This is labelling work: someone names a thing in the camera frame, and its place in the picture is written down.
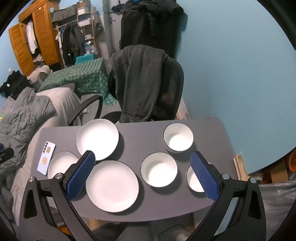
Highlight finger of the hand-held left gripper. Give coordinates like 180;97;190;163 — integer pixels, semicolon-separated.
0;144;14;167

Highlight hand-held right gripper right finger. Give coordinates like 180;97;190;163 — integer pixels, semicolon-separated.
186;151;267;241

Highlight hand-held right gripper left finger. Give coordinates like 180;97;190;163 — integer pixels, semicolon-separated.
19;150;100;241

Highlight white bowl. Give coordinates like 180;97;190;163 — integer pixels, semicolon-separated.
186;162;211;193
163;123;194;153
141;152;178;188

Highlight small white plate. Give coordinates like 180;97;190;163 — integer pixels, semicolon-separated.
47;151;80;180

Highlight large white plate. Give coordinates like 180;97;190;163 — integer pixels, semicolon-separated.
86;160;139;213
76;119;120;161

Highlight wooden board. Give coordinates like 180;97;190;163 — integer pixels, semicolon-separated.
233;152;249;183

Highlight light blue smartphone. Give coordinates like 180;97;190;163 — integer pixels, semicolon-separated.
37;141;56;176

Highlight grey quilted duvet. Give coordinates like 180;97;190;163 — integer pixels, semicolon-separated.
0;87;57;209

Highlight black clothes pile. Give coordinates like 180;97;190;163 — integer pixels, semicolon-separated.
0;71;29;100

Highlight brown cardboard box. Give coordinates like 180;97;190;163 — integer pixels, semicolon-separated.
261;151;296;184

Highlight clear plastic sheet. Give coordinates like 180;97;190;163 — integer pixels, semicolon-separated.
259;179;296;238

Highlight beige plush cushion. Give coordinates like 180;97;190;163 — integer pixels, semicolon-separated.
27;65;50;84

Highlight black office chair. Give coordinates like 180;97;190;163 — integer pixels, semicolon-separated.
68;57;185;127

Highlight green checked tablecloth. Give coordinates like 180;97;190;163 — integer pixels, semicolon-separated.
38;58;117;106

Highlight dark grey fleece blanket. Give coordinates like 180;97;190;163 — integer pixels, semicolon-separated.
112;45;169;123

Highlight teal plastic crate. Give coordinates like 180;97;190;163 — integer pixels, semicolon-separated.
75;54;95;65

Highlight white hanging shirt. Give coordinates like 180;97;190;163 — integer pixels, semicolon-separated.
26;21;39;55

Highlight wooden louvred wardrobe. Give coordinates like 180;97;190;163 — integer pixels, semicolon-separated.
9;0;62;74

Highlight dark coats on clothes rack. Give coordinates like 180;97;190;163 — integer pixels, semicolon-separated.
55;23;86;68

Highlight grey door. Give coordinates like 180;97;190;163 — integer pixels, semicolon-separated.
102;0;123;60

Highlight grey fabric storage boxes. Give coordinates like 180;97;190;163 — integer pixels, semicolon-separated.
50;5;78;23

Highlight white shelf unit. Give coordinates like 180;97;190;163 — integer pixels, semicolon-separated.
76;3;98;56

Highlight black hanging jacket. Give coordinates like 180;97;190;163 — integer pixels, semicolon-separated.
111;0;184;61

